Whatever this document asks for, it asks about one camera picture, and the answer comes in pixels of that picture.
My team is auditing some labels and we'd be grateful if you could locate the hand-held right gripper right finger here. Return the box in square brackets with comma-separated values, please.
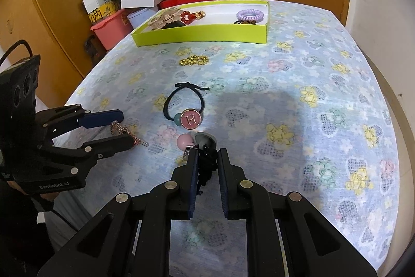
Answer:
[217, 148, 379, 277]

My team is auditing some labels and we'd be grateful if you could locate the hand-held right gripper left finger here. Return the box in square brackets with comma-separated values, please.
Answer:
[37, 151, 199, 277]

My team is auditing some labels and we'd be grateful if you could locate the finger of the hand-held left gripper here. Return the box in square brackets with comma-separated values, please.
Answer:
[53, 134, 135, 174]
[37, 104, 124, 136]

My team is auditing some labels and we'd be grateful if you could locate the pink rhinestone hair clip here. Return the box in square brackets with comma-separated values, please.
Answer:
[110, 120, 150, 148]

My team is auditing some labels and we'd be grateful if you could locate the pink ball black figure keychain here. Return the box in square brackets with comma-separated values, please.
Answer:
[177, 132, 218, 196]

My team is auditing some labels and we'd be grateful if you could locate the large translucent hair claw clip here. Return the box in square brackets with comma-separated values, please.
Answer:
[147, 8, 182, 30]

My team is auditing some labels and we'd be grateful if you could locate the yellow-green cardboard box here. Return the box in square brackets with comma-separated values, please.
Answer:
[131, 0, 270, 47]

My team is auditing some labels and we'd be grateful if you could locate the red bead bracelet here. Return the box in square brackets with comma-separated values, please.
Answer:
[180, 11, 207, 25]

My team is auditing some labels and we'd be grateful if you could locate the purple spiral hair tie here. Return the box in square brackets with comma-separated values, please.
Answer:
[236, 8, 264, 22]

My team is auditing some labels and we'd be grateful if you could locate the person's left hand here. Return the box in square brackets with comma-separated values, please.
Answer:
[8, 180, 60, 212]

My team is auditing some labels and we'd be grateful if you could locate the pink plastic basket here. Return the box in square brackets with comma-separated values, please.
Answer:
[90, 9, 133, 50]

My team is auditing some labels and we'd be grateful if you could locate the yellow black patterned box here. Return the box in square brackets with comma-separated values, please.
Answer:
[87, 1, 122, 25]

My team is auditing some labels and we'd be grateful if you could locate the light purple round tin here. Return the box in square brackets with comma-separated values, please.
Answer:
[127, 9, 159, 30]

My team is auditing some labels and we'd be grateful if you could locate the floral blue tablecloth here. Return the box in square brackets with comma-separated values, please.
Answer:
[53, 0, 403, 277]

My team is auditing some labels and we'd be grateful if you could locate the white flat box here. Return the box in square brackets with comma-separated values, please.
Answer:
[121, 0, 166, 9]

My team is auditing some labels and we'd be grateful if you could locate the wooden cabinet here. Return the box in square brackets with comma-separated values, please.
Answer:
[0, 0, 94, 80]

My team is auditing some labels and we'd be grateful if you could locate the black hair tie pink button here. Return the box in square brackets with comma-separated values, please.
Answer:
[163, 81, 211, 130]

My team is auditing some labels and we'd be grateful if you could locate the black cable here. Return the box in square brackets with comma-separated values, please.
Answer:
[0, 39, 33, 66]

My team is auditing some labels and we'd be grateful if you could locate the gold bead bracelet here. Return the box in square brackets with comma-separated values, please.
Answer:
[179, 55, 208, 67]

